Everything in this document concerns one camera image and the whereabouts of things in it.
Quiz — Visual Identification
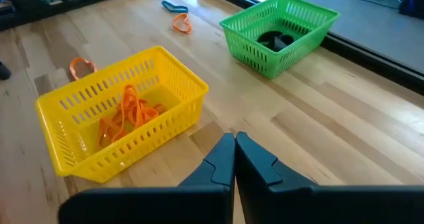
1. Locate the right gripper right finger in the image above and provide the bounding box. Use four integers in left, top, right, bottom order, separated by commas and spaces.
235, 131, 424, 224

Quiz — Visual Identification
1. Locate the blue rubber band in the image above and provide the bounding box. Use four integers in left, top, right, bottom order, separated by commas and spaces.
161, 0, 189, 14

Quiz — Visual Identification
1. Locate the green plastic basket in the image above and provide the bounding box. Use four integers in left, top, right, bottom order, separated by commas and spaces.
219, 0, 341, 80

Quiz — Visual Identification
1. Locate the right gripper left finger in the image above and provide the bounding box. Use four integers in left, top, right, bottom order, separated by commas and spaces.
58, 133, 237, 224

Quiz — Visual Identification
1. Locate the dark floor equipment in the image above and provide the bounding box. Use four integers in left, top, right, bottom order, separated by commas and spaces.
398, 0, 424, 19

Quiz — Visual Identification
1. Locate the yellow plastic basket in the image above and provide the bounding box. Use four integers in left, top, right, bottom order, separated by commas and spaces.
34, 45, 209, 184

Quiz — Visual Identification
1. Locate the orange rubber band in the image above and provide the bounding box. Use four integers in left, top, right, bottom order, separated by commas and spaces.
117, 84, 146, 132
97, 116, 133, 149
171, 13, 193, 34
132, 99, 168, 125
68, 57, 99, 82

